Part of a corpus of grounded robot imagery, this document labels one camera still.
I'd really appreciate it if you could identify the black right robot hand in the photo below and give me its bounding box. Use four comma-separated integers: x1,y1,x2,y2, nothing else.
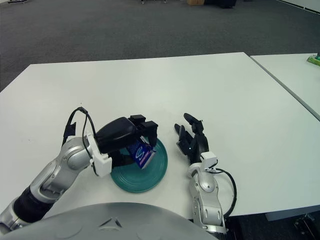
173,112,210,165

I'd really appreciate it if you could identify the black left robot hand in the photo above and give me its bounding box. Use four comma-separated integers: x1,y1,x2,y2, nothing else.
95,114,159,174

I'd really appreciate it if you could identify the blue gum box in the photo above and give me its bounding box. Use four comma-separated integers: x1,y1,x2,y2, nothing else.
126,138,157,171

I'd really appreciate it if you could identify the teal ceramic plate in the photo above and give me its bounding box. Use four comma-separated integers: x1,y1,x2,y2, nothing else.
109,138,169,194

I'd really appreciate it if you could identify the silver robot torso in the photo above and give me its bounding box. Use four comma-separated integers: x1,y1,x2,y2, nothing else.
0,201,221,240

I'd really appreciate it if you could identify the black equipment under table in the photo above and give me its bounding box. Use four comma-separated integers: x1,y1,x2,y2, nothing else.
293,213,320,236

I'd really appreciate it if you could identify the green small box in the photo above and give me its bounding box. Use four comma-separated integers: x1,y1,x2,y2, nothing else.
306,54,320,67

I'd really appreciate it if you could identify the black bulky background object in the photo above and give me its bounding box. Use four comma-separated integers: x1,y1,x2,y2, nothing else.
204,0,238,6

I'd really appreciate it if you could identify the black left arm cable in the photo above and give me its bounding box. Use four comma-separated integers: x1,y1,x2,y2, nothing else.
61,107,97,156

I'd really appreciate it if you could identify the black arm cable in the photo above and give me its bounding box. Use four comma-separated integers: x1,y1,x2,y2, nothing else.
61,107,97,156
212,167,238,217

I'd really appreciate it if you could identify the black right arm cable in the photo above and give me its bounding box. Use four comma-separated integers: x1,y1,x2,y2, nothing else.
212,167,238,217

